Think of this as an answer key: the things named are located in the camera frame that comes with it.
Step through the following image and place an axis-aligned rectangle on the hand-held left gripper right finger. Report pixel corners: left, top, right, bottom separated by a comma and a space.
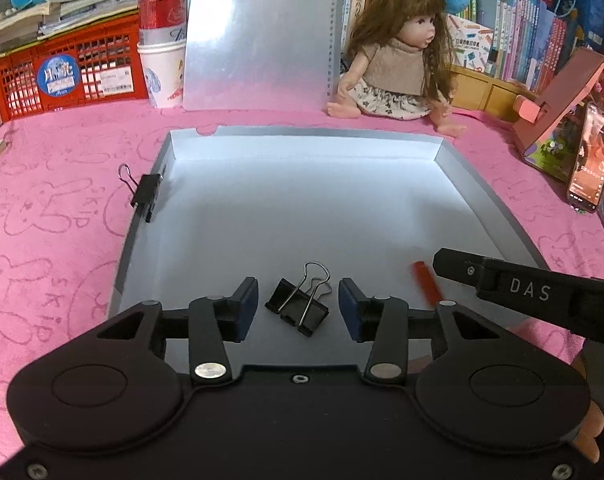
338, 277, 508, 381

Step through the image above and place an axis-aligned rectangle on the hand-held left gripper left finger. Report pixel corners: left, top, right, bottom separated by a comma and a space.
96, 276, 260, 386

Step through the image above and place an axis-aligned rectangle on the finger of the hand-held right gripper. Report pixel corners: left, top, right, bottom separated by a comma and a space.
433, 247, 604, 346

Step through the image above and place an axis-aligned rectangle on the red stick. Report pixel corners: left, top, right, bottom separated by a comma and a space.
413, 261, 443, 307

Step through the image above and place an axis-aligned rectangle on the black binder clip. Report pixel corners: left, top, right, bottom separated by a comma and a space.
265, 261, 333, 338
118, 164, 163, 224

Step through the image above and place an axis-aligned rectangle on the grey cardboard box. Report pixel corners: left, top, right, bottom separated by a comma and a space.
109, 127, 550, 376

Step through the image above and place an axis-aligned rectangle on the person's right hand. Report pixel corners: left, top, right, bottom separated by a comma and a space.
576, 404, 603, 465

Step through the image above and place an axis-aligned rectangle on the smartphone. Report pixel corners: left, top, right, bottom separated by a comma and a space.
567, 101, 604, 215

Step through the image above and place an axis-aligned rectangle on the wooden drawer organiser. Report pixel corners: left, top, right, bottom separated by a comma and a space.
452, 65, 538, 123

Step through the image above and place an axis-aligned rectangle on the pink cardboard phone stand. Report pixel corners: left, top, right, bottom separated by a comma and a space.
512, 47, 604, 183

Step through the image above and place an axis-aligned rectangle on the pink rabbit print towel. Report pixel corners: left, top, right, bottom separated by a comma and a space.
0, 95, 604, 466

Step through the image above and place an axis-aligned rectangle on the long-haired baby doll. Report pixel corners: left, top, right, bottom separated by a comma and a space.
327, 0, 468, 138

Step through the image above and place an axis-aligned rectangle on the white printed carton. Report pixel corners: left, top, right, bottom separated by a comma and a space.
444, 12, 498, 78

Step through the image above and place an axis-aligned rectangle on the white paper cup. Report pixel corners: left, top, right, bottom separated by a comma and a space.
136, 40, 187, 109

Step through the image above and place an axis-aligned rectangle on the row of upright books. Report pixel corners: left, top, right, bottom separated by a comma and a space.
342, 0, 583, 93

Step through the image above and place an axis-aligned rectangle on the translucent clipboard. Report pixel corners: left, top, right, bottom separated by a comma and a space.
182, 0, 343, 112

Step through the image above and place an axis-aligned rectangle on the blue carton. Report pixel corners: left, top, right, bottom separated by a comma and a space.
562, 0, 604, 53

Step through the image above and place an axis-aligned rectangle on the red plastic crate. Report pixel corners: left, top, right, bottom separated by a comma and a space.
0, 12, 150, 123

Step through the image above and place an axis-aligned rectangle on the red drink can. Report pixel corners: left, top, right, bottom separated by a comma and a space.
138, 0, 189, 46

